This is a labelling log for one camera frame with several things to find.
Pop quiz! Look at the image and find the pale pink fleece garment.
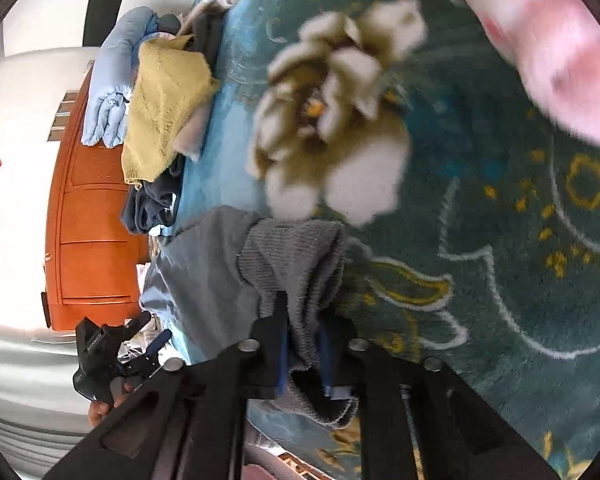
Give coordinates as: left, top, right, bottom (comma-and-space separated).
172, 95, 213, 163

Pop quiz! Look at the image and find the dark grey zip hoodie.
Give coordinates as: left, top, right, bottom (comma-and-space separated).
120, 152, 187, 236

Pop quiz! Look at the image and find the person's left hand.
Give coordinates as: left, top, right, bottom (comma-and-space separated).
86, 382, 137, 427

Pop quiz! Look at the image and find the light blue folded quilt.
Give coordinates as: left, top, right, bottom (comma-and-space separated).
81, 6, 161, 150

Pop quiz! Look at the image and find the teal floral bed blanket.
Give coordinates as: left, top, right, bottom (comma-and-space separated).
170, 0, 600, 480

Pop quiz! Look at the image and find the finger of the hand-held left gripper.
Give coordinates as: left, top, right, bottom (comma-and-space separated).
115, 331, 175, 386
122, 311, 153, 343

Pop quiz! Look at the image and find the orange wooden headboard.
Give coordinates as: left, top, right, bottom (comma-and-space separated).
41, 60, 153, 333

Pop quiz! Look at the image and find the mustard knitted sweater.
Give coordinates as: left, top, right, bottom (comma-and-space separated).
121, 35, 221, 186

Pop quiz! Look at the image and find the white and black wardrobe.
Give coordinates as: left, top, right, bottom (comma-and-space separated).
0, 0, 146, 63

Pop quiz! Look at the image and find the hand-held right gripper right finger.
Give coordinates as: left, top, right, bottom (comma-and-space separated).
319, 317, 562, 480

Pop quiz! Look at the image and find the grey sweatshirt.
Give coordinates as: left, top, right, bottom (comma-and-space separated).
139, 205, 363, 432

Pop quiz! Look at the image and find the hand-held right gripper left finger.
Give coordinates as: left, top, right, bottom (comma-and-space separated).
44, 291, 290, 480

